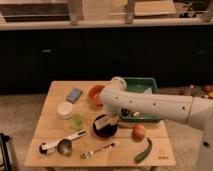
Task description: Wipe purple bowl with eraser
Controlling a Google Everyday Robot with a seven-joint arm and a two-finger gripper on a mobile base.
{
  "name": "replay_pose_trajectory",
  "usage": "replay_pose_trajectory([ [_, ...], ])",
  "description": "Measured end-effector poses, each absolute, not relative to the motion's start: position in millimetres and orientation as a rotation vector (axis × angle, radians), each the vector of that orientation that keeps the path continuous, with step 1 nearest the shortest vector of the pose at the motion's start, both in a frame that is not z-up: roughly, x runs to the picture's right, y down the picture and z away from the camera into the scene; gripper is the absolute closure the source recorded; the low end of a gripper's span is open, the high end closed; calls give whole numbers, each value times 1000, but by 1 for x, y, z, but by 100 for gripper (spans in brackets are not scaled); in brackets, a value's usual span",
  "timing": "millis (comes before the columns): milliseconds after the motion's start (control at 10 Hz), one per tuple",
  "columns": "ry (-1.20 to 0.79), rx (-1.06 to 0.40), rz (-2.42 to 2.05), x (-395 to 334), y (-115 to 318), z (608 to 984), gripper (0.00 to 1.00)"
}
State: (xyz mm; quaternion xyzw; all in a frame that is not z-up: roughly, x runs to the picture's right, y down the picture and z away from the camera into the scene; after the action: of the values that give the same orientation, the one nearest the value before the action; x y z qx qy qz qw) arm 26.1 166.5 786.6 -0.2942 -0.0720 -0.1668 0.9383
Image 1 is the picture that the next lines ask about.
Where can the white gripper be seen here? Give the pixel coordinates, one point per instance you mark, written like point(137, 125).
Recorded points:
point(112, 115)

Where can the white board eraser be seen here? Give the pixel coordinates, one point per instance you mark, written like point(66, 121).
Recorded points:
point(104, 121)

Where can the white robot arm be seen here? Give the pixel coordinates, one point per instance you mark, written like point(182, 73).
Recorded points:
point(196, 112)

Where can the dark purple bowl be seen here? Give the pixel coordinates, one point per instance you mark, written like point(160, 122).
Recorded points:
point(106, 132)

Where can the orange bowl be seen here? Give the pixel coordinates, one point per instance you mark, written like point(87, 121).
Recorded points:
point(93, 95)

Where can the orange peach fruit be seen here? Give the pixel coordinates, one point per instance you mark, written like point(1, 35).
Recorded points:
point(138, 132)

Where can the green plastic bin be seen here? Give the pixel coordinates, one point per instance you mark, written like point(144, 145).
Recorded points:
point(140, 85)

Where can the green translucent cup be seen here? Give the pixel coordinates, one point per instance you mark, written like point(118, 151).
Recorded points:
point(77, 122)

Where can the blue sponge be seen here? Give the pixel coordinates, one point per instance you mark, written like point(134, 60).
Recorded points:
point(74, 95)

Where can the wooden table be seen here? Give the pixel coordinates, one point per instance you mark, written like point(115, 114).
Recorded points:
point(51, 127)

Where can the white round container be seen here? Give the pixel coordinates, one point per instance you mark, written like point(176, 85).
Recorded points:
point(65, 109)

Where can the silver fork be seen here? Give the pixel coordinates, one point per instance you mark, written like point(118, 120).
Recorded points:
point(89, 154)

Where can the green cucumber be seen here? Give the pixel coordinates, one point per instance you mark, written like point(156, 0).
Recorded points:
point(141, 156)

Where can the black cabinet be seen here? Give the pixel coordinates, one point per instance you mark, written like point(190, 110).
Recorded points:
point(30, 60)

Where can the white handled measuring scoop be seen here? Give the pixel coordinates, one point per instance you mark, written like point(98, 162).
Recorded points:
point(62, 146)

